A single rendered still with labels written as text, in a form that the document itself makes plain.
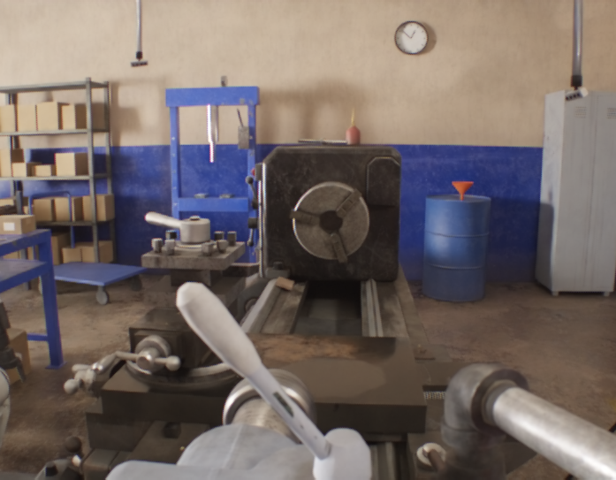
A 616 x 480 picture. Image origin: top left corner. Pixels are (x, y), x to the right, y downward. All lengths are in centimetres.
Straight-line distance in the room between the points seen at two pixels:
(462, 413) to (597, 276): 508
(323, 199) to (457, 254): 303
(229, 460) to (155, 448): 55
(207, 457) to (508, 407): 20
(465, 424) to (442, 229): 440
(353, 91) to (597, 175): 236
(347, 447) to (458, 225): 437
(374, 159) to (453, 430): 164
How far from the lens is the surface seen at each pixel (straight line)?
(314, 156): 195
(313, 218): 172
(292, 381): 51
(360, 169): 194
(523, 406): 25
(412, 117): 527
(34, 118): 581
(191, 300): 24
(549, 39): 565
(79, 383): 117
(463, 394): 28
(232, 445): 38
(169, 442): 92
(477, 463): 31
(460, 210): 462
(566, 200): 510
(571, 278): 525
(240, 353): 26
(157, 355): 90
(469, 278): 476
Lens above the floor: 134
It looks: 10 degrees down
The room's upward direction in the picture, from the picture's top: straight up
